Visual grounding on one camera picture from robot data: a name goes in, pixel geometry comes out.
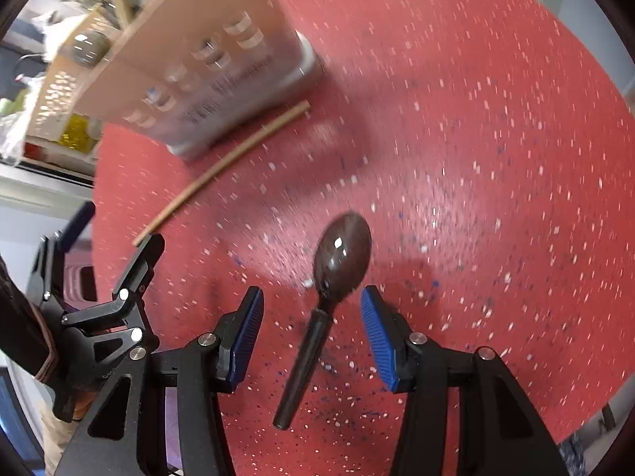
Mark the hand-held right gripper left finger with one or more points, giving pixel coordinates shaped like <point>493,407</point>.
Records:
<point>248,337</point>

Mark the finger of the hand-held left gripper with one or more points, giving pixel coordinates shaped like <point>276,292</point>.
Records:
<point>149,253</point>
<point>82,223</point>

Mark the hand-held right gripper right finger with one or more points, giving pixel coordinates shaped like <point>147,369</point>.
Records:
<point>377,342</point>

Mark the beige plastic utensil holder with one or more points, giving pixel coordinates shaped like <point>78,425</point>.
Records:
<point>208,10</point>

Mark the pink plastic stool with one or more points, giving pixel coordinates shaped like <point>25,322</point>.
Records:
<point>82,277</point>

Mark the person's beige trousers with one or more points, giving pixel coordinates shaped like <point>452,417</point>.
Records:
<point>54,436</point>

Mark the yellow oil bottle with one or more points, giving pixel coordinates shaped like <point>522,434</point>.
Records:
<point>79,131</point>

